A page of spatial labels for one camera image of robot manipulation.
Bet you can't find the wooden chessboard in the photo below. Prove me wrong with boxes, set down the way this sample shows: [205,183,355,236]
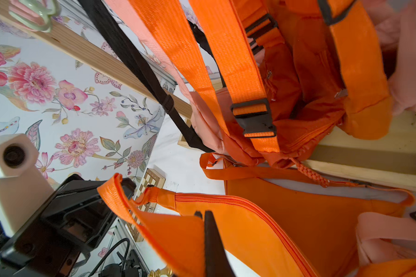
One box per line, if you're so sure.
[124,168,166,243]

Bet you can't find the orange sling bag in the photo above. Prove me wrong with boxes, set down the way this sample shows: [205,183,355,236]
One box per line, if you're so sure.
[128,0,395,154]
[98,174,317,277]
[200,154,416,277]

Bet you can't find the gold chess piece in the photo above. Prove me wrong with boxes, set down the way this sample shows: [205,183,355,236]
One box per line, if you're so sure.
[148,267,173,277]

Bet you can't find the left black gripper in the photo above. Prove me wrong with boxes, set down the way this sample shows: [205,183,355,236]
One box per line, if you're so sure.
[0,174,138,277]

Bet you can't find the pink sling bag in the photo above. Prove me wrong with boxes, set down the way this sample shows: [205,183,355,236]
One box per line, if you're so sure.
[106,1,228,154]
[356,211,416,267]

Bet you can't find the wooden clothes rack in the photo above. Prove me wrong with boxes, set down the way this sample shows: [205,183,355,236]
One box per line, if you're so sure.
[0,0,416,195]

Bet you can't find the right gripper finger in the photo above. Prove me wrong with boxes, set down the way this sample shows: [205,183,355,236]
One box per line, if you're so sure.
[194,211,235,277]

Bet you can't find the rust orange bag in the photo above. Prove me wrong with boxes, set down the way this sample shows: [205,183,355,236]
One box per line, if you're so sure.
[221,0,347,188]

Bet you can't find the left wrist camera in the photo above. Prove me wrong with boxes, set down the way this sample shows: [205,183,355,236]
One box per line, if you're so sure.
[0,134,54,237]

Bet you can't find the black bag strap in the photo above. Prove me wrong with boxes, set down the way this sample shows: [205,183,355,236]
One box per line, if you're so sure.
[77,0,216,153]

